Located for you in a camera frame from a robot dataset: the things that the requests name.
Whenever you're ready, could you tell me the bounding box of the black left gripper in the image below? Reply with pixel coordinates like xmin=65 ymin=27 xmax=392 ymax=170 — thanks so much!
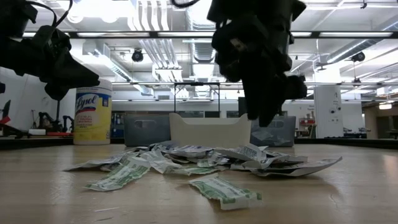
xmin=6 ymin=39 xmax=101 ymax=101

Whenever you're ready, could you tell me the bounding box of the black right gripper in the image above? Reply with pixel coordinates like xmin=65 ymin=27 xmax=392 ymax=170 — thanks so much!
xmin=244 ymin=15 xmax=308 ymax=128

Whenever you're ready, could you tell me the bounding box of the black computer monitor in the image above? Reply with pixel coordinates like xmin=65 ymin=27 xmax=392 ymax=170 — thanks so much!
xmin=238 ymin=96 xmax=248 ymax=118

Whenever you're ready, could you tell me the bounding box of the translucent grey plastic bin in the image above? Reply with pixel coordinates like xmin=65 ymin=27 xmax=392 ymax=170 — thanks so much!
xmin=123 ymin=113 xmax=172 ymax=147
xmin=249 ymin=116 xmax=297 ymax=147

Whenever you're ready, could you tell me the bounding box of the yellow Lysol wipes canister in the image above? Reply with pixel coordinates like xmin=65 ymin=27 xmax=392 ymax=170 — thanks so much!
xmin=73 ymin=77 xmax=113 ymax=146

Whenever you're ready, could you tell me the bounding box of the red shelf cart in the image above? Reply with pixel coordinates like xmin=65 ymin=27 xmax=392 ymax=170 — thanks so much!
xmin=297 ymin=115 xmax=317 ymax=138

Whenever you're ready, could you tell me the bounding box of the red tray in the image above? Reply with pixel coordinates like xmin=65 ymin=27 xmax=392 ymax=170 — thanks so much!
xmin=46 ymin=131 xmax=74 ymax=138

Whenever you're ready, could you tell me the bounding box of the white pillar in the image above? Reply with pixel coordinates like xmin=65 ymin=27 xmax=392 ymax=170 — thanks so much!
xmin=313 ymin=84 xmax=345 ymax=139

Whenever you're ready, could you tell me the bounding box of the blue shelf unit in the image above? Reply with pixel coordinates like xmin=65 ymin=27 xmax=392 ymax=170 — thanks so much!
xmin=110 ymin=111 xmax=125 ymax=139

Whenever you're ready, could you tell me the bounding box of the white plastic bin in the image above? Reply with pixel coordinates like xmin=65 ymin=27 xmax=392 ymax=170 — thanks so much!
xmin=169 ymin=113 xmax=253 ymax=147

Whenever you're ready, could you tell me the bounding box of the black ceiling-mounted device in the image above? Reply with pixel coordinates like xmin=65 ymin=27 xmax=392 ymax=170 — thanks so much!
xmin=131 ymin=48 xmax=145 ymax=63
xmin=350 ymin=50 xmax=366 ymax=63

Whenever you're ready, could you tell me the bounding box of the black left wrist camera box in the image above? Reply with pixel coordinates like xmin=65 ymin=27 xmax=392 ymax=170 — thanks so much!
xmin=30 ymin=24 xmax=72 ymax=52

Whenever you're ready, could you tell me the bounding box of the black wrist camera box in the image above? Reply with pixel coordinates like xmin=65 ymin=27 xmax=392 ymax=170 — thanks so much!
xmin=30 ymin=24 xmax=72 ymax=52
xmin=210 ymin=21 xmax=251 ymax=83

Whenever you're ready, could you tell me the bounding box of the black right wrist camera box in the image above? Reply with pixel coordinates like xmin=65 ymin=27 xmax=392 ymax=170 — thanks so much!
xmin=210 ymin=21 xmax=251 ymax=83

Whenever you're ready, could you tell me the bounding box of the black metal table frame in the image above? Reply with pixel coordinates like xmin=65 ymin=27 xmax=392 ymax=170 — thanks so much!
xmin=0 ymin=136 xmax=398 ymax=151

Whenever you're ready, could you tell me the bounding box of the black metal stand frame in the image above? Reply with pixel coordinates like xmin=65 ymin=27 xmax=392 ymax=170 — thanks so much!
xmin=173 ymin=82 xmax=221 ymax=114

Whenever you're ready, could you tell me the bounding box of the silver ventilation duct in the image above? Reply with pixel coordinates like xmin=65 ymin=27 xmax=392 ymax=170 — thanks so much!
xmin=185 ymin=0 xmax=218 ymax=65

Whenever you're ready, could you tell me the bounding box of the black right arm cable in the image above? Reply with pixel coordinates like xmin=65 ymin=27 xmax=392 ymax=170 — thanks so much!
xmin=170 ymin=0 xmax=202 ymax=9

